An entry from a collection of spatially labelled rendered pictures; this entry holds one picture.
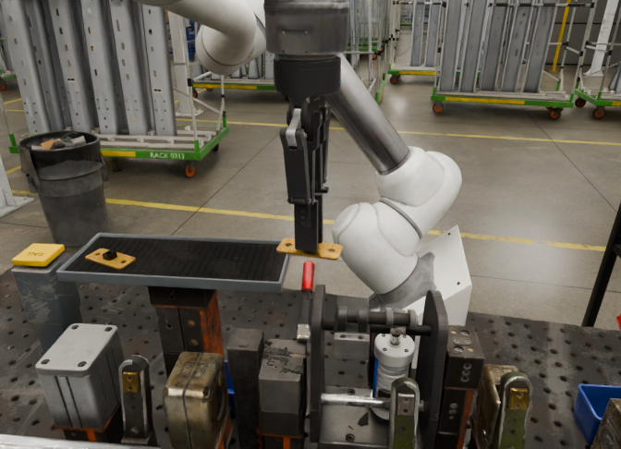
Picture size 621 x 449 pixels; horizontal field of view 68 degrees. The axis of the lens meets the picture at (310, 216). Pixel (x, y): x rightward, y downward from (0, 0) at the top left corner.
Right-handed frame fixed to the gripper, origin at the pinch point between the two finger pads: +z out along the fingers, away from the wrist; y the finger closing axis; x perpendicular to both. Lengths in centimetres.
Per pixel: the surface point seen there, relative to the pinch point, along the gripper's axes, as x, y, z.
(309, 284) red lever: -3.3, -10.4, 16.8
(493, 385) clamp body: 26.2, -2.9, 23.8
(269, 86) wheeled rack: -268, -663, 98
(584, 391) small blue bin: 52, -39, 54
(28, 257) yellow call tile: -51, -1, 14
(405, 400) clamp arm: 14.5, 4.6, 22.4
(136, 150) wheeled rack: -261, -301, 99
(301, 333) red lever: -2.5, -3.4, 21.4
